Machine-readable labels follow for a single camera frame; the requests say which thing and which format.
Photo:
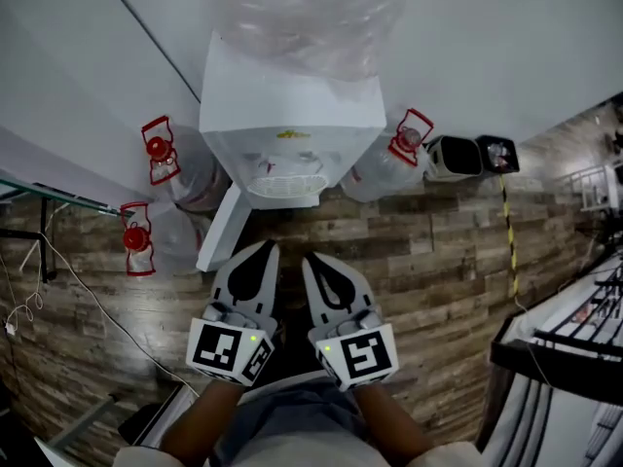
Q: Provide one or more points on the clear water jug red cap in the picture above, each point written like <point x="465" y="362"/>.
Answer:
<point x="175" y="241"/>
<point x="194" y="183"/>
<point x="379" y="178"/>

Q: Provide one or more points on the white water dispenser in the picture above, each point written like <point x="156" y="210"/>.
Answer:
<point x="292" y="110"/>

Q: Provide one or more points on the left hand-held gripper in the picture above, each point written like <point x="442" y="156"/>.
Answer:
<point x="219" y="348"/>

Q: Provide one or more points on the black frame white table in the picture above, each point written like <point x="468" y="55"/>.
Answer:
<point x="535" y="406"/>

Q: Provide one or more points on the white trash bin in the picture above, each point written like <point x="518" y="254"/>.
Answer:
<point x="452" y="158"/>

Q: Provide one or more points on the person's left forearm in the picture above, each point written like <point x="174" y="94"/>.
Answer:
<point x="199" y="421"/>

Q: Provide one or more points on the white dispenser door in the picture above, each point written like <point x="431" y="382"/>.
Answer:
<point x="224" y="231"/>

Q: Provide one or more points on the person's light shirt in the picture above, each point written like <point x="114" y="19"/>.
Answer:
<point x="302" y="455"/>

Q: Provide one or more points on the black trash bin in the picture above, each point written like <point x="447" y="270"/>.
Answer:
<point x="499" y="156"/>

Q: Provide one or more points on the white slotted drip tray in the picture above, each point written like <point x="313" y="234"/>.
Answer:
<point x="287" y="185"/>

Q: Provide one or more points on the frosted glass partition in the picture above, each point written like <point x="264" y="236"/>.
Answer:
<point x="58" y="195"/>

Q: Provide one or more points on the white mesh panel rack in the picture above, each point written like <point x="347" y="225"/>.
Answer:
<point x="160" y="416"/>

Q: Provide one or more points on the large clear water bottle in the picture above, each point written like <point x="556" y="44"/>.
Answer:
<point x="311" y="17"/>

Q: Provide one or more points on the white metal rack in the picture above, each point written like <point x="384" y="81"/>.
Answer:
<point x="596" y="188"/>

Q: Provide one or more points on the white charger plug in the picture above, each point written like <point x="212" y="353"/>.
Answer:
<point x="10" y="328"/>

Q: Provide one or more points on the black metal frame table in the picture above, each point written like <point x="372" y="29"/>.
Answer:
<point x="45" y="241"/>

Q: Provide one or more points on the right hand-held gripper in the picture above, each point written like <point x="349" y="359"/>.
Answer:
<point x="360" y="358"/>

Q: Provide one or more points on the yellow black hazard tape strip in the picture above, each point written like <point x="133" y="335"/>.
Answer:
<point x="510" y="236"/>

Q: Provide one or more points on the person's right forearm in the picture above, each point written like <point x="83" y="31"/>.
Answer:
<point x="389" y="421"/>

